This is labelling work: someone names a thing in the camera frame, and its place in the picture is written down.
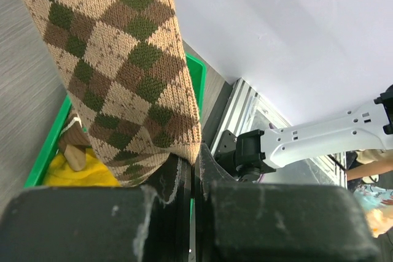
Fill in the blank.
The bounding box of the green plastic tray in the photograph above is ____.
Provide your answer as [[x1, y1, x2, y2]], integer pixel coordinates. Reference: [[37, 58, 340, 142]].
[[24, 53, 207, 188]]

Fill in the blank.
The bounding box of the person in background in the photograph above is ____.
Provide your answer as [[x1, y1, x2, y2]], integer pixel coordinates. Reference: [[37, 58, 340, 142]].
[[346, 149, 392, 238]]

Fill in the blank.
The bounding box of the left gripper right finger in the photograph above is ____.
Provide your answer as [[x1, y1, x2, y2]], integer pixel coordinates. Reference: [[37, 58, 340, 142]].
[[195, 145, 379, 261]]

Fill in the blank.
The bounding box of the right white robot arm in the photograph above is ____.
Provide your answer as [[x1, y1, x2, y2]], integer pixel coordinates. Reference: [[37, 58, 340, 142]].
[[214, 88, 392, 182]]

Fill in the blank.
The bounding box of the yellow sock with patch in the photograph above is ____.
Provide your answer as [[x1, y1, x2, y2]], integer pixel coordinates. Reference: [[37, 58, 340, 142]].
[[42, 148, 120, 187]]

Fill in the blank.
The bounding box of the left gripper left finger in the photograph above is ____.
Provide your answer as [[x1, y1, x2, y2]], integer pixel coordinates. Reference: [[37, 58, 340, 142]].
[[1, 156, 192, 261]]

